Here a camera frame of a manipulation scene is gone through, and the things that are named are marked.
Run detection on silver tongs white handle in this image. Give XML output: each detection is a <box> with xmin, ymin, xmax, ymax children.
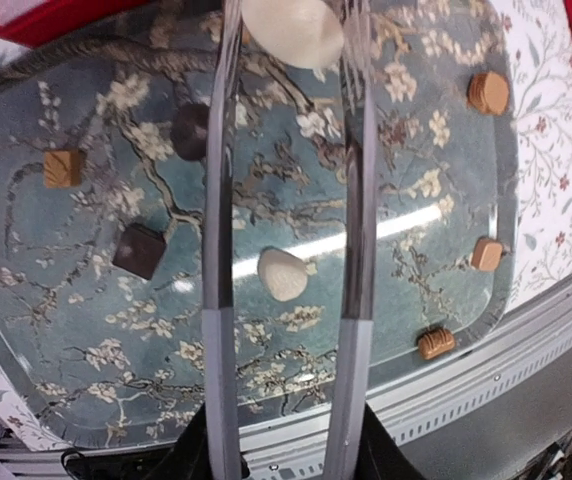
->
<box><xmin>200</xmin><ymin>0</ymin><xmax>380</xmax><ymax>480</ymax></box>

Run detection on dark oval chocolate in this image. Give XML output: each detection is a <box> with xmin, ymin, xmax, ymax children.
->
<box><xmin>170</xmin><ymin>103</ymin><xmax>209</xmax><ymax>161</ymax></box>

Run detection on dark square chocolate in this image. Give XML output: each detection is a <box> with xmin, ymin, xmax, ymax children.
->
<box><xmin>112</xmin><ymin>223</ymin><xmax>166</xmax><ymax>281</ymax></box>

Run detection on white oval chocolate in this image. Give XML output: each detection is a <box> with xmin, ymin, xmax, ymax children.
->
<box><xmin>241</xmin><ymin>0</ymin><xmax>344</xmax><ymax>69</ymax></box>

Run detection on white teardrop chocolate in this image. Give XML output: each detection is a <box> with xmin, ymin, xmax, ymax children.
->
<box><xmin>257</xmin><ymin>248</ymin><xmax>308</xmax><ymax>302</ymax></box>

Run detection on caramel log chocolate bottom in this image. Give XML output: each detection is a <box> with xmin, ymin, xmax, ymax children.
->
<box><xmin>417</xmin><ymin>327</ymin><xmax>456</xmax><ymax>360</ymax></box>

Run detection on caramel square chocolate right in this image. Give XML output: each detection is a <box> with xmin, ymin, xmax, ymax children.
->
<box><xmin>470</xmin><ymin>237</ymin><xmax>503</xmax><ymax>272</ymax></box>

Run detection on square caramel leaf chocolate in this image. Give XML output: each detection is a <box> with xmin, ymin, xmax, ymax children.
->
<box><xmin>43</xmin><ymin>149</ymin><xmax>85</xmax><ymax>188</ymax></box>

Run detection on round ridged caramel chocolate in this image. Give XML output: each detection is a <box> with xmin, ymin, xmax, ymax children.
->
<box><xmin>467</xmin><ymin>71</ymin><xmax>510</xmax><ymax>116</ymax></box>

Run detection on red chocolate box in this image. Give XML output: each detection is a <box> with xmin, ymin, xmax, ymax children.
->
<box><xmin>0</xmin><ymin>0</ymin><xmax>117</xmax><ymax>50</ymax></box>

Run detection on blue floral glass tray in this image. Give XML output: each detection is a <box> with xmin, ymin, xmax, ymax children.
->
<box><xmin>0</xmin><ymin>1</ymin><xmax>516</xmax><ymax>449</ymax></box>

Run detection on aluminium front rail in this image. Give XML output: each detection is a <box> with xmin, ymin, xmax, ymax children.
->
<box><xmin>0</xmin><ymin>259</ymin><xmax>572</xmax><ymax>480</ymax></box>

